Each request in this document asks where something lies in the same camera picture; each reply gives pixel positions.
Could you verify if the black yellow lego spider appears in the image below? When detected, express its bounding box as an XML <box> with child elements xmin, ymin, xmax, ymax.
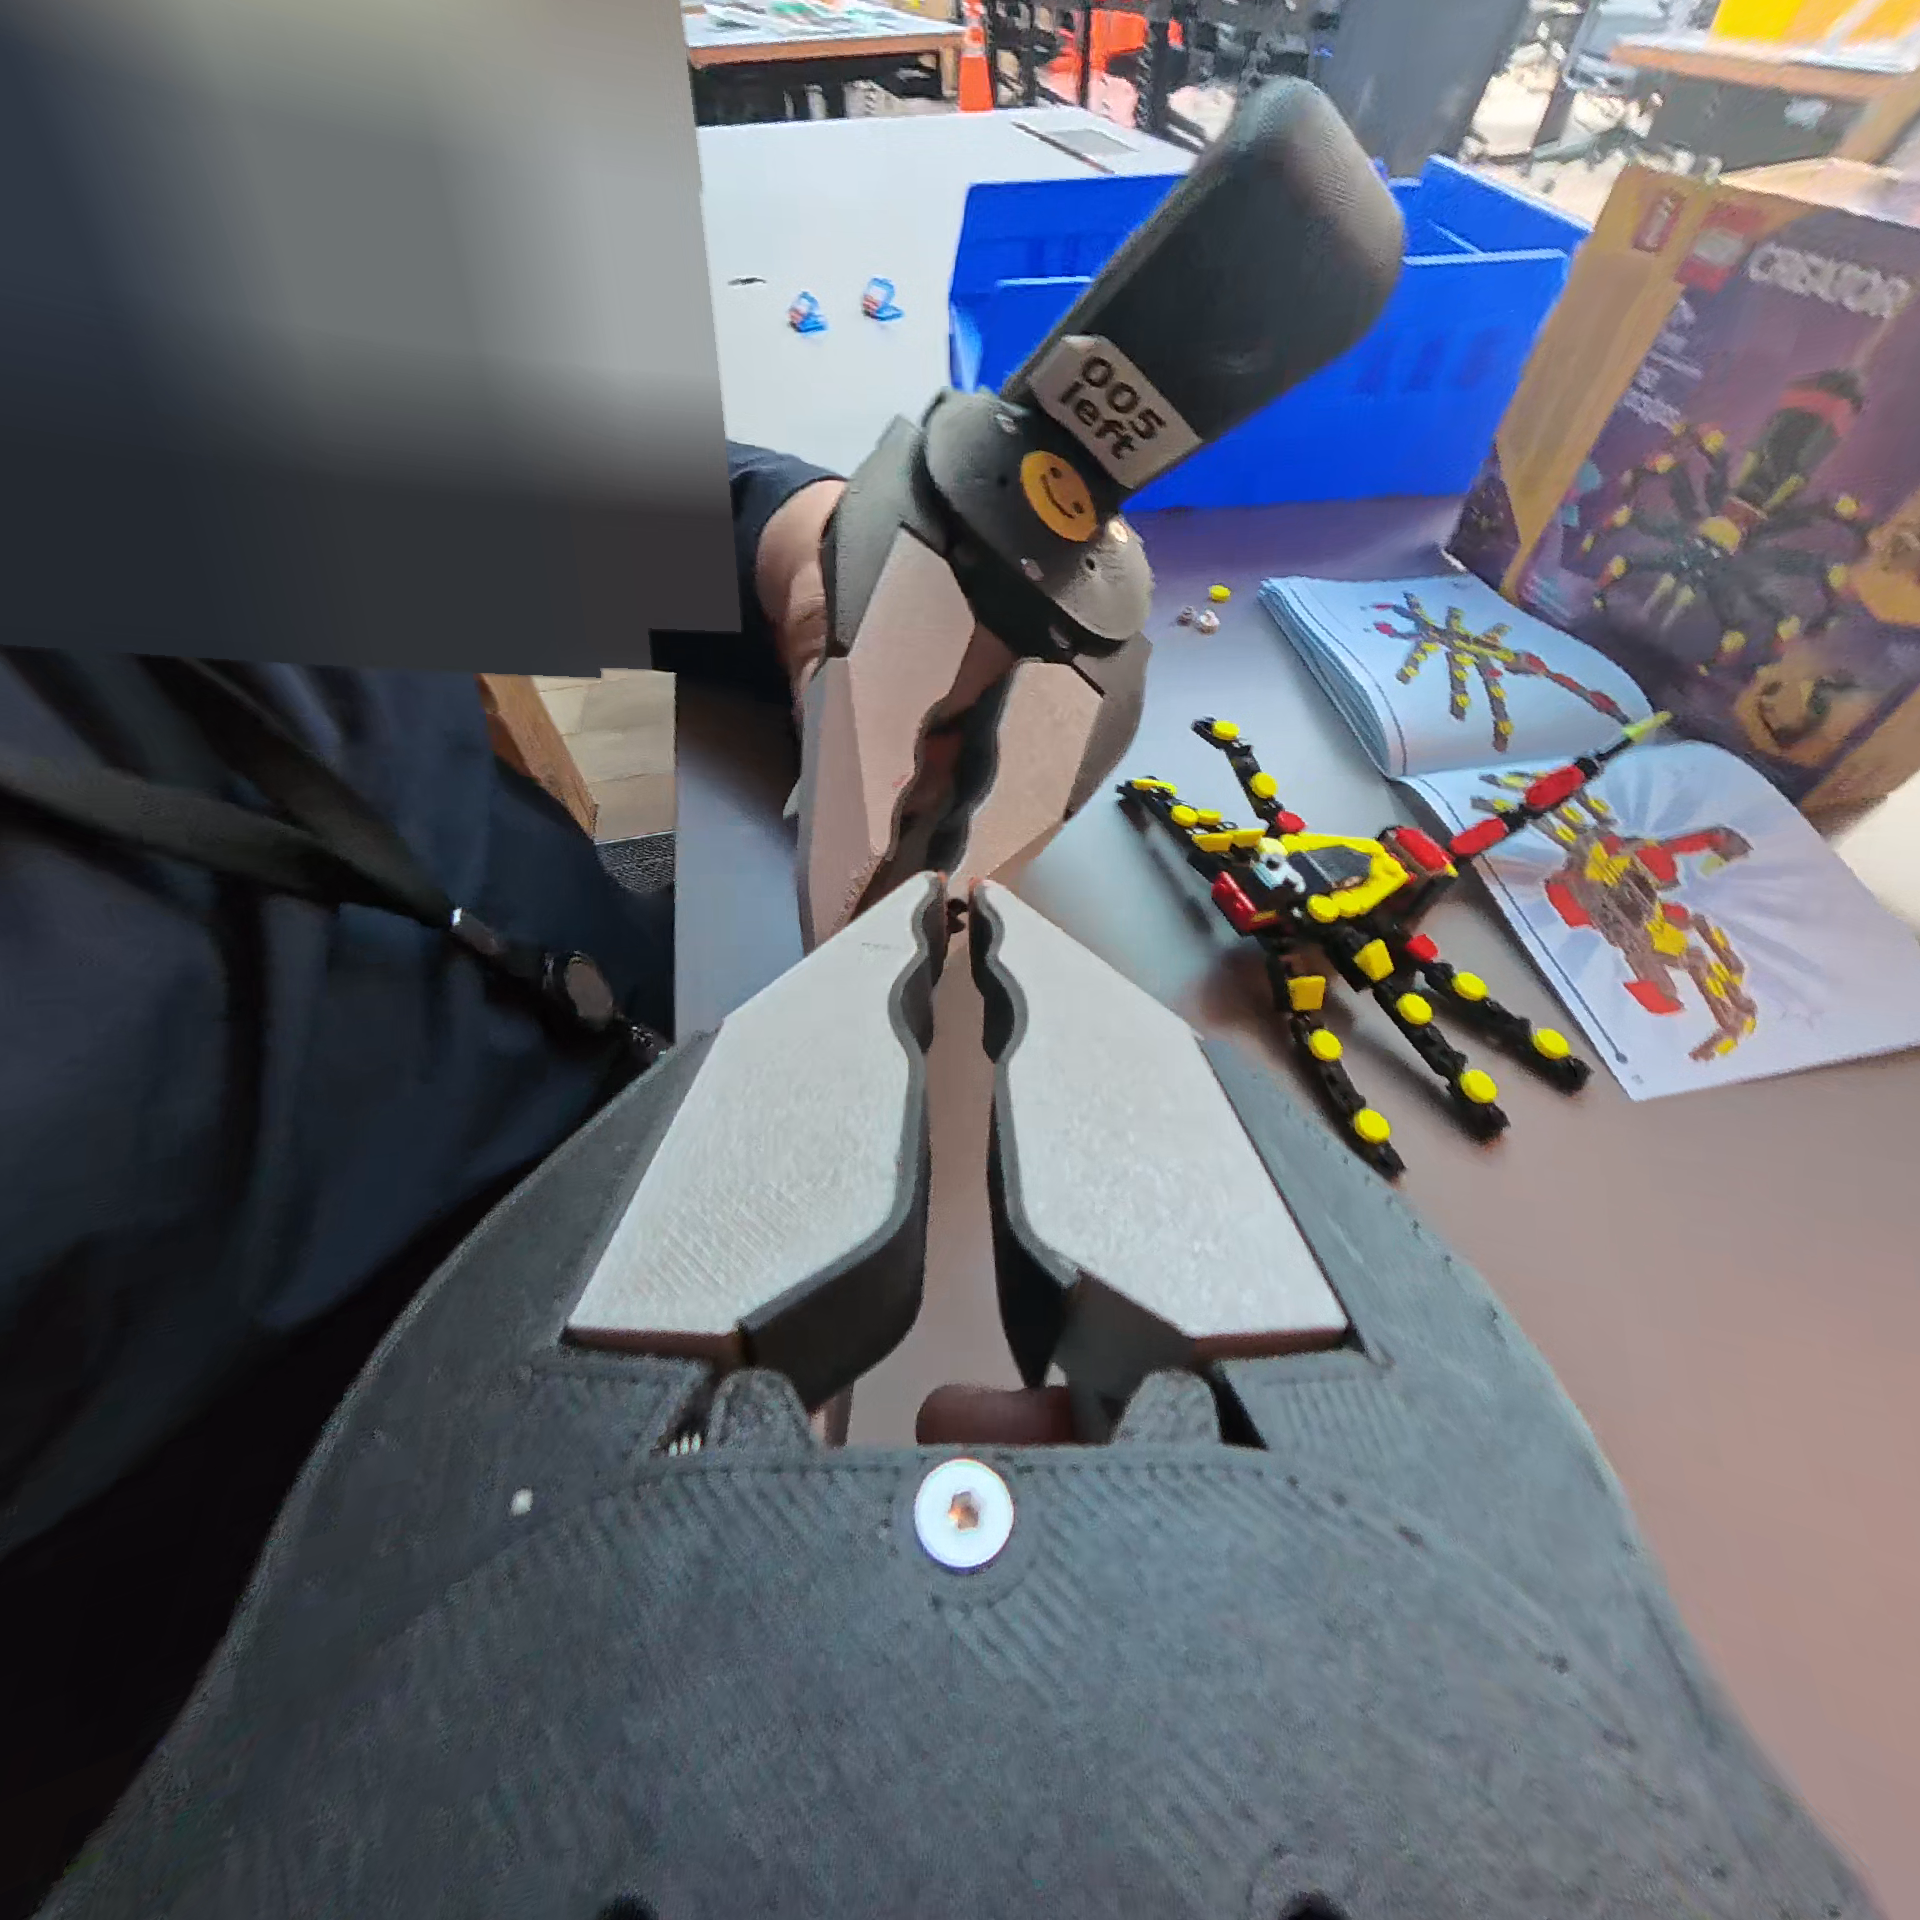
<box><xmin>1117</xmin><ymin>711</ymin><xmax>1673</xmax><ymax>1180</ymax></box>

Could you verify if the purple lego set box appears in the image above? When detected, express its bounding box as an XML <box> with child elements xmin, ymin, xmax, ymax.
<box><xmin>1450</xmin><ymin>157</ymin><xmax>1920</xmax><ymax>818</ymax></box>

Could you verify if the person's dark clothed body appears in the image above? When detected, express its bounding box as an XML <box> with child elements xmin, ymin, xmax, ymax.
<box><xmin>0</xmin><ymin>651</ymin><xmax>677</xmax><ymax>1561</ymax></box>

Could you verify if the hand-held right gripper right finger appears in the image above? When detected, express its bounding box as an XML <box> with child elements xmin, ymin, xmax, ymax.
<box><xmin>966</xmin><ymin>881</ymin><xmax>1354</xmax><ymax>1432</ymax></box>

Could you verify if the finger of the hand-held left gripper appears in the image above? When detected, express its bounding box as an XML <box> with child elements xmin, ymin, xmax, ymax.
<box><xmin>783</xmin><ymin>525</ymin><xmax>994</xmax><ymax>954</ymax></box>
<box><xmin>949</xmin><ymin>655</ymin><xmax>1127</xmax><ymax>890</ymax></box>

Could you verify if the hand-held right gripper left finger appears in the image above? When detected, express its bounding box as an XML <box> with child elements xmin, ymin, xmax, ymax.
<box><xmin>565</xmin><ymin>874</ymin><xmax>951</xmax><ymax>1408</ymax></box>

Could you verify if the open lego instruction booklet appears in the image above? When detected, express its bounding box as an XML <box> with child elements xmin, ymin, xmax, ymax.
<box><xmin>1256</xmin><ymin>573</ymin><xmax>1920</xmax><ymax>1104</ymax></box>

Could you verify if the person's left hand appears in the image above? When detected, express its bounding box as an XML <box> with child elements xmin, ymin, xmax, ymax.
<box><xmin>751</xmin><ymin>491</ymin><xmax>840</xmax><ymax>711</ymax></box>

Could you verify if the person's left forearm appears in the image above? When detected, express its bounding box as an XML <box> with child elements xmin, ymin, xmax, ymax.
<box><xmin>726</xmin><ymin>442</ymin><xmax>855</xmax><ymax>529</ymax></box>

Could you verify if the large blue plastic bin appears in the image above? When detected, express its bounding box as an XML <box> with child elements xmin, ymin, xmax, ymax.
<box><xmin>949</xmin><ymin>153</ymin><xmax>1592</xmax><ymax>514</ymax></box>

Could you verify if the black lanyard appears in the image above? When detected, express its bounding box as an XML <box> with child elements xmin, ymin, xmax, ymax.
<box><xmin>0</xmin><ymin>737</ymin><xmax>466</xmax><ymax>933</ymax></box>

